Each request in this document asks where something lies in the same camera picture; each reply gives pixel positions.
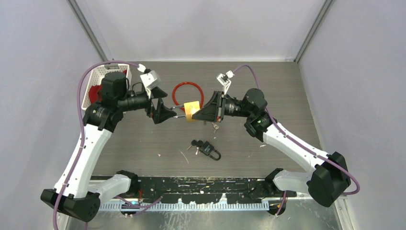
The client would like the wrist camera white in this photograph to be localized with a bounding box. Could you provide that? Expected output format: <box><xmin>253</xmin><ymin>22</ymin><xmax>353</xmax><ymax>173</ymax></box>
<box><xmin>140</xmin><ymin>70</ymin><xmax>161</xmax><ymax>99</ymax></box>
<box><xmin>216</xmin><ymin>70</ymin><xmax>234</xmax><ymax>94</ymax></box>

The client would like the red cloth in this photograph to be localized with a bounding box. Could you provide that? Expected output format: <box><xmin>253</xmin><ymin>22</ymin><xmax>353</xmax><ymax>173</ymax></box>
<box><xmin>89</xmin><ymin>70</ymin><xmax>129</xmax><ymax>106</ymax></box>

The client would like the red cable lock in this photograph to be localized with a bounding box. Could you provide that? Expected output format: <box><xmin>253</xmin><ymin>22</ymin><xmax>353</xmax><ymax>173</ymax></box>
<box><xmin>171</xmin><ymin>81</ymin><xmax>204</xmax><ymax>107</ymax></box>

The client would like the black Kaijing padlock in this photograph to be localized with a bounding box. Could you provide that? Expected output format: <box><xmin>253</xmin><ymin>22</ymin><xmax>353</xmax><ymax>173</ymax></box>
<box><xmin>198</xmin><ymin>140</ymin><xmax>221</xmax><ymax>161</ymax></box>

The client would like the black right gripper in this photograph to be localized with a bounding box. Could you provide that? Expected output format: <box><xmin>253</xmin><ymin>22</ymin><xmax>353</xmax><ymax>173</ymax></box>
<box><xmin>192</xmin><ymin>91</ymin><xmax>253</xmax><ymax>123</ymax></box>

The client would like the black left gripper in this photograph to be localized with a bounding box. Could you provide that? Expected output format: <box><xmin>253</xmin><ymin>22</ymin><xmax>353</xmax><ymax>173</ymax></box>
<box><xmin>117</xmin><ymin>86</ymin><xmax>176</xmax><ymax>123</ymax></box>

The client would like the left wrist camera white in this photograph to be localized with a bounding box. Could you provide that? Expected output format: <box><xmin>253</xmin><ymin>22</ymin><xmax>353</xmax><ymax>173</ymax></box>
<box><xmin>140</xmin><ymin>70</ymin><xmax>161</xmax><ymax>99</ymax></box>

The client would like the small silver key bunch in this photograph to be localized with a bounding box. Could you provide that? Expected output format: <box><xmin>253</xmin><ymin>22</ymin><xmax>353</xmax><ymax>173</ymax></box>
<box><xmin>212</xmin><ymin>123</ymin><xmax>219</xmax><ymax>133</ymax></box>

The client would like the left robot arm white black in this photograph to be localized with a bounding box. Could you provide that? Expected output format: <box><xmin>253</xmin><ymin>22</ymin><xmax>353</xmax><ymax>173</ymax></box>
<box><xmin>41</xmin><ymin>69</ymin><xmax>176</xmax><ymax>222</ymax></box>

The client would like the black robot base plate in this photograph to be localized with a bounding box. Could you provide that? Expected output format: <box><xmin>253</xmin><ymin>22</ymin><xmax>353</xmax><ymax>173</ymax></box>
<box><xmin>124</xmin><ymin>176</ymin><xmax>283</xmax><ymax>204</ymax></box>

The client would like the black-headed key bunch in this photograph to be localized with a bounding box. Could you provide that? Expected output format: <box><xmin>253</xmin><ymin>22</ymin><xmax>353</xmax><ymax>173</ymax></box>
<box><xmin>187</xmin><ymin>140</ymin><xmax>204</xmax><ymax>155</ymax></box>

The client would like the brass padlock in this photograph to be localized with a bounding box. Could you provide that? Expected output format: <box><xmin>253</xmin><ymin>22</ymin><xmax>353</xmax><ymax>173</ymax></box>
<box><xmin>170</xmin><ymin>101</ymin><xmax>200</xmax><ymax>122</ymax></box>

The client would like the white plastic basket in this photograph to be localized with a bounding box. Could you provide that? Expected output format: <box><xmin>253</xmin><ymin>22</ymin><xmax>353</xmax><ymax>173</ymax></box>
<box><xmin>81</xmin><ymin>63</ymin><xmax>132</xmax><ymax>111</ymax></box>

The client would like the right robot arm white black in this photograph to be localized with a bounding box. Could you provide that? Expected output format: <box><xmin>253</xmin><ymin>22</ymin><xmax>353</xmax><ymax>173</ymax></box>
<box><xmin>192</xmin><ymin>88</ymin><xmax>351</xmax><ymax>207</ymax></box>

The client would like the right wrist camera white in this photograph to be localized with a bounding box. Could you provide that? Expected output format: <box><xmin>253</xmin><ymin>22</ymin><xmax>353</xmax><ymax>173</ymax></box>
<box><xmin>216</xmin><ymin>70</ymin><xmax>234</xmax><ymax>94</ymax></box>

